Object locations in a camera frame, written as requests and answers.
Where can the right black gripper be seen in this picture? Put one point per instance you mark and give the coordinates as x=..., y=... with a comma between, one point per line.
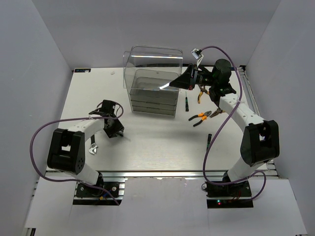
x=186, y=80

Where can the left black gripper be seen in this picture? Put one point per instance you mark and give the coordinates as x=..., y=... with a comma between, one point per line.
x=117, y=127

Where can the clear plastic drawer cabinet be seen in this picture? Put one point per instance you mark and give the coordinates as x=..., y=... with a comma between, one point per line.
x=162, y=101

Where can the clear hinged cabinet lid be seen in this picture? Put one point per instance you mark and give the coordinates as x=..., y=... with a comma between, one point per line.
x=162, y=63

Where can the green black screwdriver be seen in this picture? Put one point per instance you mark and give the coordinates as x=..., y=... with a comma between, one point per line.
x=186, y=103
x=209, y=138

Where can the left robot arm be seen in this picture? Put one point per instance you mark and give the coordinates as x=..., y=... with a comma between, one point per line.
x=67, y=149

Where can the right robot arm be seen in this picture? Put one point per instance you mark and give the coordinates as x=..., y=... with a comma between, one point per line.
x=260, y=141

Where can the silver adjustable wrench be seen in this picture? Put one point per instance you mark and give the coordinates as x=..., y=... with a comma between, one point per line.
x=93, y=147

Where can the left blue label sticker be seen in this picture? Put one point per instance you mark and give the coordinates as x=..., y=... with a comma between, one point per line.
x=82, y=70

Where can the yellow handled needle-nose pliers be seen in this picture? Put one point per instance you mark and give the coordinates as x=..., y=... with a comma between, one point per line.
x=203, y=90

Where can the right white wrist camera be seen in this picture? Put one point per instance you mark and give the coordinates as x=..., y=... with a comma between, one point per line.
x=197, y=54

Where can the orange handled pliers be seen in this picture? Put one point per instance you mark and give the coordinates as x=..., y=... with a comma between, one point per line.
x=202, y=116

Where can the front aluminium rail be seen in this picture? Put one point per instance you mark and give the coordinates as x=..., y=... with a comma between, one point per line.
x=218, y=174

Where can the aluminium rail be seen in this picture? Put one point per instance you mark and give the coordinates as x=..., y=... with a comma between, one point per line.
x=218, y=174
x=268, y=168

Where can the yellow handled small pliers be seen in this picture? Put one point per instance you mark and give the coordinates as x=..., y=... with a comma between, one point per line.
x=216, y=113

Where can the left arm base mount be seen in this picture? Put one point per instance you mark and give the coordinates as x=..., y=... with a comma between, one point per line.
x=85, y=196

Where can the right aluminium rail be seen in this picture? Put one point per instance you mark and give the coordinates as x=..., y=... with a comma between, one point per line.
x=268, y=168

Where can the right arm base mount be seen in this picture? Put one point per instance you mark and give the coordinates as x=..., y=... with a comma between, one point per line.
x=236, y=195

